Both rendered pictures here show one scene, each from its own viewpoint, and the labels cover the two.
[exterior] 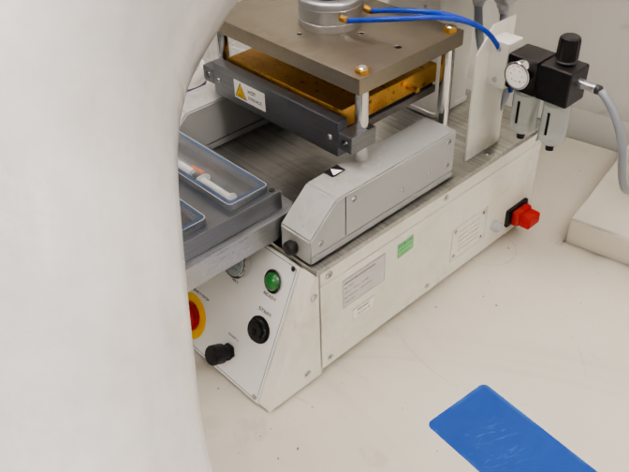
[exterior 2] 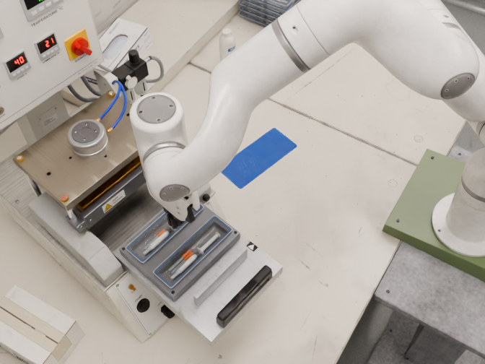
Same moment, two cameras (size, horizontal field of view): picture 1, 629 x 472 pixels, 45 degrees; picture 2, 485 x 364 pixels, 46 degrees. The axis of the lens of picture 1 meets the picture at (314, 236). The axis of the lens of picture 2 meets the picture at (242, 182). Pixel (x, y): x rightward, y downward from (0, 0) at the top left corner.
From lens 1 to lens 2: 1.17 m
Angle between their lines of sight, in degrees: 63
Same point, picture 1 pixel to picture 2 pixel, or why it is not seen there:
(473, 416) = (235, 173)
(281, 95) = (133, 178)
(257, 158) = (114, 226)
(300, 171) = (130, 204)
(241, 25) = (89, 184)
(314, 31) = (105, 149)
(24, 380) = not seen: outside the picture
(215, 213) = (206, 214)
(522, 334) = not seen: hidden behind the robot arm
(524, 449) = (250, 158)
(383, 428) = (243, 204)
